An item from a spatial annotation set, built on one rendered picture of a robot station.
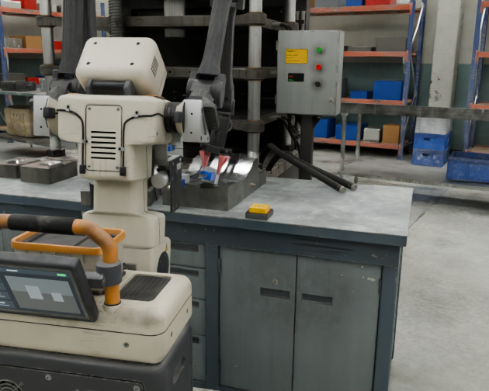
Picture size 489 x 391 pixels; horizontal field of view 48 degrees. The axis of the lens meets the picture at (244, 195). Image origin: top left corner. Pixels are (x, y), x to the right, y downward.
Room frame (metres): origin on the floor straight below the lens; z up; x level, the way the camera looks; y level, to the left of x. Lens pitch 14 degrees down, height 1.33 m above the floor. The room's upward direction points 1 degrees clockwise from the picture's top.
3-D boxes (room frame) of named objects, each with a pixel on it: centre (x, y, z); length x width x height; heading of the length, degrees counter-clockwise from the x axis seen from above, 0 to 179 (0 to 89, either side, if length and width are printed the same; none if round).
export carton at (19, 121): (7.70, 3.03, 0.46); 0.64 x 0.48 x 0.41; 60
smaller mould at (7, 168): (2.49, 1.06, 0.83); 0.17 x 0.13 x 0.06; 162
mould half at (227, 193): (2.17, 0.11, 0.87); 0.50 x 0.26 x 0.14; 162
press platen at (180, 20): (3.18, 0.38, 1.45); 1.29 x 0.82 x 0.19; 72
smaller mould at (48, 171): (2.40, 0.88, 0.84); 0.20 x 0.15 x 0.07; 162
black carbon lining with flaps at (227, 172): (2.16, 0.12, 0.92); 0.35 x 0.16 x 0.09; 162
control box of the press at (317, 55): (2.77, -0.31, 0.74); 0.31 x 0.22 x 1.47; 72
